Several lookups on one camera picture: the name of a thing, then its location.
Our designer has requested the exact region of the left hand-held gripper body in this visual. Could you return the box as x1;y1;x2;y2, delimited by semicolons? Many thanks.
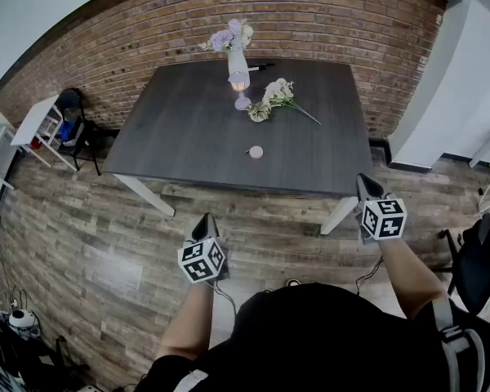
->
177;237;231;284

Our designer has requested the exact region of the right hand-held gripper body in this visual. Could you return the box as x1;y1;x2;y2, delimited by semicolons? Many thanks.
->
354;194;408;245

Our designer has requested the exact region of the person's left forearm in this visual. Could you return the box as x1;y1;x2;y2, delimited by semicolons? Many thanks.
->
159;282;213;361

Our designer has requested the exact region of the person's right forearm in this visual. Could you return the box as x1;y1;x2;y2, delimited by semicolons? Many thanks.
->
377;241;450;321

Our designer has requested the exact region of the white table leg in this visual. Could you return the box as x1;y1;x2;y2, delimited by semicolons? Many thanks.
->
320;196;359;236
113;172;176;218

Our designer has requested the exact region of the black office chair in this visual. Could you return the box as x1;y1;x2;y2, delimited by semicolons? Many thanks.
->
439;210;490;316

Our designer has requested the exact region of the loose pink flower bouquet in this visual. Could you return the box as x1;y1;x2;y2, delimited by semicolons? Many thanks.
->
247;78;323;126

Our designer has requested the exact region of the person's black shirt torso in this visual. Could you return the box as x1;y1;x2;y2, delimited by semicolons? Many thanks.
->
134;282;490;392

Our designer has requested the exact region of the purple lantern lamp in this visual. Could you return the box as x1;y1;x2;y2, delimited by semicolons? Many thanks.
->
227;71;252;112

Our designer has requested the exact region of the black folding chair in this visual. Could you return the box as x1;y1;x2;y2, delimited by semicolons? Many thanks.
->
55;87;119;177

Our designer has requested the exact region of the white ceramic vase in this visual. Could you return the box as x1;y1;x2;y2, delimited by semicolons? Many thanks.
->
227;49;251;83

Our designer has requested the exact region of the white round robot toy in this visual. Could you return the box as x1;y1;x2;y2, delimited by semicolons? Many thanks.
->
7;309;42;338

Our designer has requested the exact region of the purple artificial flower bouquet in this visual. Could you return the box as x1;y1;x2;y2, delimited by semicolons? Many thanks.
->
198;18;255;55

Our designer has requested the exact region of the white shelf rack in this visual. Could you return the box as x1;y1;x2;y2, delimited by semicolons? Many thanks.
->
10;94;81;173

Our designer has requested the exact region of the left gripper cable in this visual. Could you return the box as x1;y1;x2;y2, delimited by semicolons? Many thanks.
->
206;279;238;318

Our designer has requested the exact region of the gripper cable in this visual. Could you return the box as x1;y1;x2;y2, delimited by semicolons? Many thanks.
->
206;279;238;318
354;255;385;296

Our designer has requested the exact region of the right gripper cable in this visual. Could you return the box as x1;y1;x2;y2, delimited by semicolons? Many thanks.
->
354;255;385;296

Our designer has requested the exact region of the grey left shoulder strap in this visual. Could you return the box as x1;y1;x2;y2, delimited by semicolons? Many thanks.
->
179;368;209;392

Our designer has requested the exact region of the grey shoulder strap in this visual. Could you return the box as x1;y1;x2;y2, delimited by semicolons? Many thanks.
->
432;298;487;392
179;368;209;392

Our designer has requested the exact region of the grey right shoulder strap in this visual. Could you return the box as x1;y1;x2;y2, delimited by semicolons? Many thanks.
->
432;298;487;392

